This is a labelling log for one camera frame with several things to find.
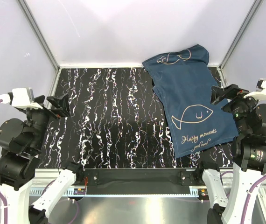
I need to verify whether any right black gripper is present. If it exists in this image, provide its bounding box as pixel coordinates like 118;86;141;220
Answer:
210;83;266;135

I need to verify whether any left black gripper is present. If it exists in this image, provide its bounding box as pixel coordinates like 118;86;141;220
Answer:
23;92;70;151

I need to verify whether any blue embroidered pillowcase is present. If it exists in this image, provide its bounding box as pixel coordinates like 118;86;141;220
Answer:
142;44;238;158

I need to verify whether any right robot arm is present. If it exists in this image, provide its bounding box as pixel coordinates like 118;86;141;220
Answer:
193;80;266;224

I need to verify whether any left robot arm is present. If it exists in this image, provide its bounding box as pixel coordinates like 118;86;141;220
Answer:
0;89;84;224

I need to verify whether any black marble pattern mat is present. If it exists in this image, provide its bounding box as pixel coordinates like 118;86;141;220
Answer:
39;68;232;168

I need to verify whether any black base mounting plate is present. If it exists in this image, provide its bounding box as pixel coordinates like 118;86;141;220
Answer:
84;168;205;196

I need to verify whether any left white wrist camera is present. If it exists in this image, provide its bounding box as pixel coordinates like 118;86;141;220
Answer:
0;87;42;110

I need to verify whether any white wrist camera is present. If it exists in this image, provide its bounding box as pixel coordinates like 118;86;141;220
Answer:
243;79;266;101
0;87;42;110

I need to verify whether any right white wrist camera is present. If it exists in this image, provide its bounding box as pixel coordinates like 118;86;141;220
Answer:
243;79;266;101

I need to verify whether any aluminium frame rail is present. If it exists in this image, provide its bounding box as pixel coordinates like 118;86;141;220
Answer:
29;169;266;198

